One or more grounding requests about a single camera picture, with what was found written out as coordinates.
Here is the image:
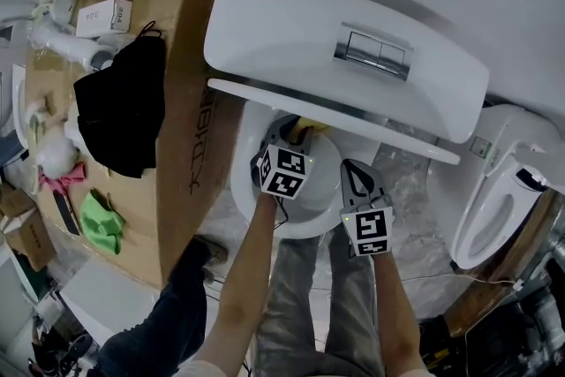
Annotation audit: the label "white toilet body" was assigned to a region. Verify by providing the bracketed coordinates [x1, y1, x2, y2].
[202, 0, 491, 145]

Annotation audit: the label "dark wooden platform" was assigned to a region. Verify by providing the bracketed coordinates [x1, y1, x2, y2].
[443, 189, 565, 336]

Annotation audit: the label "person's left forearm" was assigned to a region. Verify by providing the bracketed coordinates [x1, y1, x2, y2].
[193, 193, 283, 372]

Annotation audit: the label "white cabinet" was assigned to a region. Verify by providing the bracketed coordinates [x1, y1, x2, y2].
[59, 258, 173, 345]

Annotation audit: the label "person's right forearm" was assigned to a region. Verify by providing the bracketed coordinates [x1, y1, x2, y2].
[370, 253, 427, 372]

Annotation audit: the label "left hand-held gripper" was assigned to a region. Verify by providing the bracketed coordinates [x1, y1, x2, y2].
[250, 114, 315, 200]

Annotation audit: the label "green cloth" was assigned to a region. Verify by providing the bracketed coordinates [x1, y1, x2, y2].
[79, 188, 127, 255]

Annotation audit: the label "person's white shirt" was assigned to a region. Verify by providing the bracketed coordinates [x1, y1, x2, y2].
[176, 359, 438, 377]

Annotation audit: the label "large cardboard box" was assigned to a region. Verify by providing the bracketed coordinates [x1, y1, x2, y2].
[24, 0, 244, 290]

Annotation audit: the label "black smartphone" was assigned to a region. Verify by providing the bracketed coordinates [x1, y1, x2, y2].
[52, 189, 81, 238]

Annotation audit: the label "white toilet lid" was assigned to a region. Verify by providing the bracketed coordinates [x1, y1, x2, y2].
[207, 77, 461, 167]

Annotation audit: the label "white plastic pipe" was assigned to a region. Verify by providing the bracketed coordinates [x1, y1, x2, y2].
[28, 24, 118, 72]

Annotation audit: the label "small cardboard box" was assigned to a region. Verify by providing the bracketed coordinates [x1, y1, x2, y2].
[0, 185, 57, 273]

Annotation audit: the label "yellow cloth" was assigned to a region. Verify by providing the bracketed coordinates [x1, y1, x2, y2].
[289, 117, 330, 147]

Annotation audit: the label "small white box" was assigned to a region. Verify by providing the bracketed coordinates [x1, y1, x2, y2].
[74, 0, 133, 39]

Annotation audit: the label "chrome flush button plate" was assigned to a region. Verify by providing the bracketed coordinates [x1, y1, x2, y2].
[333, 21, 416, 83]

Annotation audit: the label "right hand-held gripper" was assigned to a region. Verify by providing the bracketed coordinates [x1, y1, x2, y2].
[339, 158, 395, 257]

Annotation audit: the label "person's grey trousers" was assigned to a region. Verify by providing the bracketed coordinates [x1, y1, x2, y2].
[255, 224, 385, 377]

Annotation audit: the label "black cloth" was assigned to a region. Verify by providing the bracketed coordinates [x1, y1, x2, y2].
[73, 20, 168, 180]

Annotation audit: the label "white smart toilet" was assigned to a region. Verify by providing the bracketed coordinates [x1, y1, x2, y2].
[434, 103, 557, 271]

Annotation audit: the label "white foam bag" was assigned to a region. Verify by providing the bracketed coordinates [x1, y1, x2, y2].
[34, 132, 80, 180]

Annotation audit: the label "pink cloth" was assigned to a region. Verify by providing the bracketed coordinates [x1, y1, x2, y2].
[38, 161, 88, 195]

